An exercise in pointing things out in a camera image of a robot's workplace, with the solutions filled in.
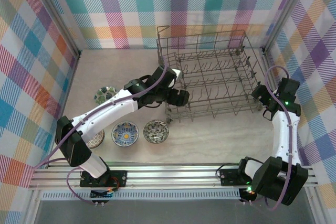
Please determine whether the small black controller board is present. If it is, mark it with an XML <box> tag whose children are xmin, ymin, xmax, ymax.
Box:
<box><xmin>239</xmin><ymin>186</ymin><xmax>258</xmax><ymax>201</ymax></box>
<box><xmin>90</xmin><ymin>187</ymin><xmax>116</xmax><ymax>200</ymax></box>

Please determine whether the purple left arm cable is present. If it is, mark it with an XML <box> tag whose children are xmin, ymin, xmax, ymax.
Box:
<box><xmin>33</xmin><ymin>62</ymin><xmax>169</xmax><ymax>205</ymax></box>

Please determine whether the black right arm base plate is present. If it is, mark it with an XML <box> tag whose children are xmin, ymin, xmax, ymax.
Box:
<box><xmin>219</xmin><ymin>168</ymin><xmax>253</xmax><ymax>187</ymax></box>

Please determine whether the dark floral mosaic bowl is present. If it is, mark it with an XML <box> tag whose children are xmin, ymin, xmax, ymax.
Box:
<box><xmin>143</xmin><ymin>119</ymin><xmax>170</xmax><ymax>144</ymax></box>

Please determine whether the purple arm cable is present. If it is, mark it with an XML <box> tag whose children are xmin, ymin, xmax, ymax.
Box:
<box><xmin>237</xmin><ymin>65</ymin><xmax>296</xmax><ymax>211</ymax></box>
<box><xmin>33</xmin><ymin>62</ymin><xmax>169</xmax><ymax>205</ymax></box>

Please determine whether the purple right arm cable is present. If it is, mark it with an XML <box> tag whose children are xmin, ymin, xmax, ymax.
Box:
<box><xmin>237</xmin><ymin>65</ymin><xmax>296</xmax><ymax>211</ymax></box>

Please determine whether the grey wire dish rack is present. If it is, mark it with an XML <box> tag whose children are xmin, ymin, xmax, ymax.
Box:
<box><xmin>156</xmin><ymin>25</ymin><xmax>266</xmax><ymax>124</ymax></box>

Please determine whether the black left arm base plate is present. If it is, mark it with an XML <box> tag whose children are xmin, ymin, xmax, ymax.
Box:
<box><xmin>79</xmin><ymin>170</ymin><xmax>129</xmax><ymax>188</ymax></box>

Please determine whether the blue and yellow patterned bowl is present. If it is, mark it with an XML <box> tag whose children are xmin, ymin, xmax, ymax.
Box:
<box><xmin>111</xmin><ymin>121</ymin><xmax>141</xmax><ymax>147</ymax></box>

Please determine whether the aluminium frame post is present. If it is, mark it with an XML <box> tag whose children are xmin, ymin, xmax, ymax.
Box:
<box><xmin>262</xmin><ymin>0</ymin><xmax>313</xmax><ymax>51</ymax></box>
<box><xmin>28</xmin><ymin>0</ymin><xmax>82</xmax><ymax>57</ymax></box>

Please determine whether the white slotted cable duct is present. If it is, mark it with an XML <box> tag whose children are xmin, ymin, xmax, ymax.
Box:
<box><xmin>40</xmin><ymin>191</ymin><xmax>242</xmax><ymax>201</ymax></box>

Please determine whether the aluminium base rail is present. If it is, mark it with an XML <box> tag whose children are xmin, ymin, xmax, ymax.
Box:
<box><xmin>28</xmin><ymin>165</ymin><xmax>320</xmax><ymax>190</ymax></box>

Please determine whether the green leaf pattern bowl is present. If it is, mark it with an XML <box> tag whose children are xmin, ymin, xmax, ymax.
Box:
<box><xmin>93</xmin><ymin>85</ymin><xmax>117</xmax><ymax>105</ymax></box>

